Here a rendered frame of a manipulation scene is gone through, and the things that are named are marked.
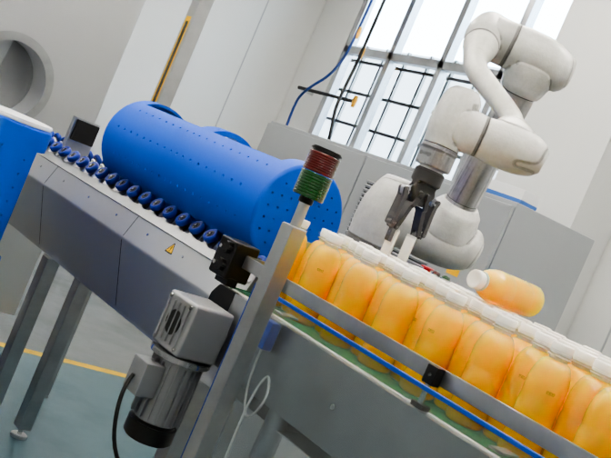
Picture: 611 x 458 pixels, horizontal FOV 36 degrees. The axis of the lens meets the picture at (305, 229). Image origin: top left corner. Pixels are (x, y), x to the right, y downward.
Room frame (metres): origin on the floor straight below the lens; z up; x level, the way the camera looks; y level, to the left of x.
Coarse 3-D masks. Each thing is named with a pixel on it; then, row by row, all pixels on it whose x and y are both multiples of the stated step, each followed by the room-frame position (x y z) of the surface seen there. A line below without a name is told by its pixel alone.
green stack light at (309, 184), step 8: (304, 168) 1.80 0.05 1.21; (304, 176) 1.79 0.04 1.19; (312, 176) 1.78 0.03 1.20; (320, 176) 1.78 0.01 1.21; (296, 184) 1.80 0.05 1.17; (304, 184) 1.78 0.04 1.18; (312, 184) 1.78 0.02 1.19; (320, 184) 1.78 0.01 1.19; (328, 184) 1.80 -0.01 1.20; (296, 192) 1.79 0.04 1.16; (304, 192) 1.78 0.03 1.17; (312, 192) 1.78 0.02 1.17; (320, 192) 1.79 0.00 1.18; (320, 200) 1.79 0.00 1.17
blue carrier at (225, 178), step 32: (128, 128) 2.84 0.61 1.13; (160, 128) 2.74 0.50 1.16; (192, 128) 2.68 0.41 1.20; (128, 160) 2.80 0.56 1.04; (160, 160) 2.65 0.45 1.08; (192, 160) 2.54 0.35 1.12; (224, 160) 2.46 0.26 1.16; (256, 160) 2.40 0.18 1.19; (288, 160) 2.37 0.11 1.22; (160, 192) 2.67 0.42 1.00; (192, 192) 2.50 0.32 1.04; (224, 192) 2.39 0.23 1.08; (256, 192) 2.29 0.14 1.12; (288, 192) 2.33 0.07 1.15; (224, 224) 2.40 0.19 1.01; (256, 224) 2.29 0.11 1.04; (320, 224) 2.42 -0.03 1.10
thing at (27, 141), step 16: (0, 128) 2.62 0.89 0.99; (16, 128) 2.64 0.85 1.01; (32, 128) 2.67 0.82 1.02; (0, 144) 2.63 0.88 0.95; (16, 144) 2.65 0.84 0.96; (32, 144) 2.69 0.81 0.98; (0, 160) 2.63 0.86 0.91; (16, 160) 2.66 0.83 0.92; (32, 160) 2.71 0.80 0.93; (0, 176) 2.64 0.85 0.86; (16, 176) 2.68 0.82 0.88; (0, 192) 2.66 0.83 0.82; (16, 192) 2.70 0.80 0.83; (0, 208) 2.67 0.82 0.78; (0, 224) 2.69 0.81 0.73; (0, 240) 2.72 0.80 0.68; (0, 256) 2.81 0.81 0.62
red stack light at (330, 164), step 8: (312, 152) 1.79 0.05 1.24; (320, 152) 1.78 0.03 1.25; (312, 160) 1.79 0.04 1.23; (320, 160) 1.78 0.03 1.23; (328, 160) 1.78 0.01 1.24; (336, 160) 1.79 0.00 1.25; (312, 168) 1.78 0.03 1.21; (320, 168) 1.78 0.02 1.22; (328, 168) 1.78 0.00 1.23; (336, 168) 1.80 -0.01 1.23; (328, 176) 1.79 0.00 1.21
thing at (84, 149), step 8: (72, 120) 3.33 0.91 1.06; (80, 120) 3.31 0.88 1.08; (72, 128) 3.32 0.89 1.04; (80, 128) 3.32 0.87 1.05; (88, 128) 3.34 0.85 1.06; (96, 128) 3.36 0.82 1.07; (72, 136) 3.31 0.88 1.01; (80, 136) 3.33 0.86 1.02; (88, 136) 3.34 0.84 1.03; (64, 144) 3.32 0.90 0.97; (72, 144) 3.33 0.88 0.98; (80, 144) 3.35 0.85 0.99; (88, 144) 3.35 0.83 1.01; (80, 152) 3.36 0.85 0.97; (88, 152) 3.38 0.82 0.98
